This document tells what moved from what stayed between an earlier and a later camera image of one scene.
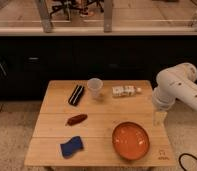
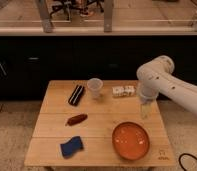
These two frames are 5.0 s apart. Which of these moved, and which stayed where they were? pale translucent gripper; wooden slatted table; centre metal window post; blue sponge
Moved: pale translucent gripper
Stayed: centre metal window post; wooden slatted table; blue sponge
